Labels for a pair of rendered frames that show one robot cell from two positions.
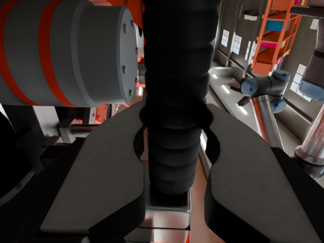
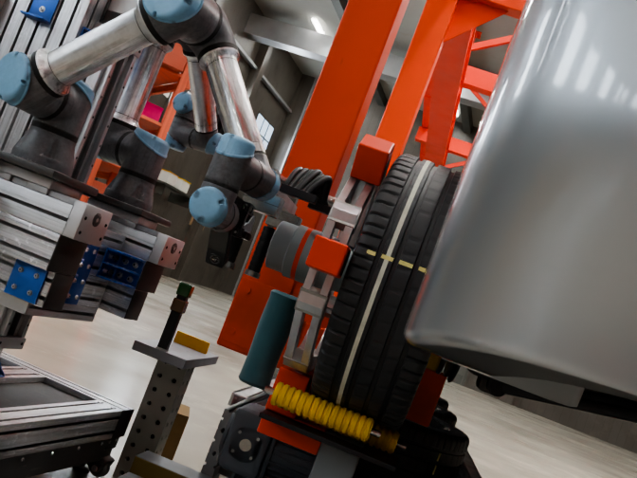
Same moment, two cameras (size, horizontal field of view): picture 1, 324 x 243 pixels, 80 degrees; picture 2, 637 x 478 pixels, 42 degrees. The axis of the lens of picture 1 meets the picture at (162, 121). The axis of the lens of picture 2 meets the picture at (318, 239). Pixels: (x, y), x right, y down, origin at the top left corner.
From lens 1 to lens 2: 1.89 m
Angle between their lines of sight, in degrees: 31
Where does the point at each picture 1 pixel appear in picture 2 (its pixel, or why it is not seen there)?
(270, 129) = (199, 90)
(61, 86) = (298, 245)
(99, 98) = (288, 232)
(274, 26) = not seen: hidden behind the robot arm
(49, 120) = not seen: hidden behind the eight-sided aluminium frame
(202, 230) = not seen: outside the picture
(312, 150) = (156, 55)
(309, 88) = (162, 150)
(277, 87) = (182, 133)
